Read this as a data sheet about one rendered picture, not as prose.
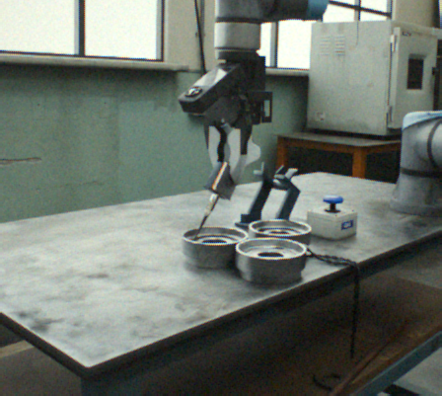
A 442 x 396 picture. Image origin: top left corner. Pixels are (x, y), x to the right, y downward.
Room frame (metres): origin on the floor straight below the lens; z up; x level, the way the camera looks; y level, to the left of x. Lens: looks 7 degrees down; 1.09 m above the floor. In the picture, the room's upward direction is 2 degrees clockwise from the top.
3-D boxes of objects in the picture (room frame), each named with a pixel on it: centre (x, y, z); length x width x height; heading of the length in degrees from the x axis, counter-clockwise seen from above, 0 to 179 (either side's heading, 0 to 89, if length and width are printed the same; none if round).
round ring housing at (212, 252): (0.90, 0.09, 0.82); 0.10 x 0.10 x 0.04
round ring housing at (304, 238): (0.96, -0.01, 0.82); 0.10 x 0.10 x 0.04
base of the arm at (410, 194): (1.34, -0.35, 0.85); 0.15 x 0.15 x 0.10
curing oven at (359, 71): (3.49, -0.59, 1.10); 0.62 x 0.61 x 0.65; 140
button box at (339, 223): (1.08, -0.11, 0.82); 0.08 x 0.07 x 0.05; 140
